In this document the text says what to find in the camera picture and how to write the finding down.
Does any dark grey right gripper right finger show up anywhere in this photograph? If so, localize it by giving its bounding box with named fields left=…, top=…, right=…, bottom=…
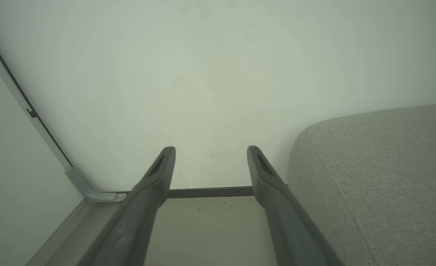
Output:
left=247, top=145, right=345, bottom=266

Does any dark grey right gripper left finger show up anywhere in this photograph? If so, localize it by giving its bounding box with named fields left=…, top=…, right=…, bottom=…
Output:
left=78, top=146, right=176, bottom=266

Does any grey metal wall bracket rail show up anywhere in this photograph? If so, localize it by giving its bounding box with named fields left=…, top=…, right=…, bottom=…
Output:
left=0, top=24, right=127, bottom=203

